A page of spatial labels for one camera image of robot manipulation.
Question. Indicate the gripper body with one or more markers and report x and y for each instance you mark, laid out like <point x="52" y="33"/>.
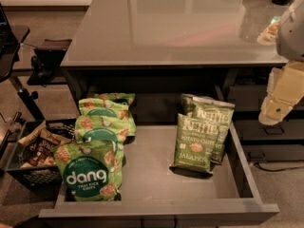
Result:
<point x="292" y="32"/>

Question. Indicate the green jalapeno chip bag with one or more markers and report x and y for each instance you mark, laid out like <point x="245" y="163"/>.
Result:
<point x="195" y="143"/>
<point x="187" y="104"/>
<point x="218" y="113"/>

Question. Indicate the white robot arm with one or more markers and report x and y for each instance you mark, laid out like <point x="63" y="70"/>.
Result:
<point x="287" y="33"/>

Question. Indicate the rear dang rice chips bag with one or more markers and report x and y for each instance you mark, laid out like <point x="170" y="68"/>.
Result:
<point x="119" y="98"/>

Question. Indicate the dang rice chips bag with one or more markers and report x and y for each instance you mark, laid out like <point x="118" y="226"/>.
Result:
<point x="91" y="171"/>
<point x="119" y="98"/>
<point x="90" y="128"/>
<point x="99" y="107"/>

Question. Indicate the open grey drawer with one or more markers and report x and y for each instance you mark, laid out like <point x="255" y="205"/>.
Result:
<point x="152" y="192"/>

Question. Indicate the front dang rice chips bag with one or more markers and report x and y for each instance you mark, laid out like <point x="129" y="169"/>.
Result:
<point x="91" y="171"/>

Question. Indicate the brown snack bag in crate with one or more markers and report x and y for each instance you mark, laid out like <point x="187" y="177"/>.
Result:
<point x="41" y="132"/>

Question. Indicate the dark snack bag in crate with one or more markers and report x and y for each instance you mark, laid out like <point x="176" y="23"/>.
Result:
<point x="40" y="154"/>

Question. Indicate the closed lower drawers right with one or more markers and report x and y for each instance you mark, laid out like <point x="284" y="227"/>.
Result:
<point x="282" y="142"/>

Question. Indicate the black plastic crate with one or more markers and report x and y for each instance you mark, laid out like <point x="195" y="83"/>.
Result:
<point x="37" y="177"/>

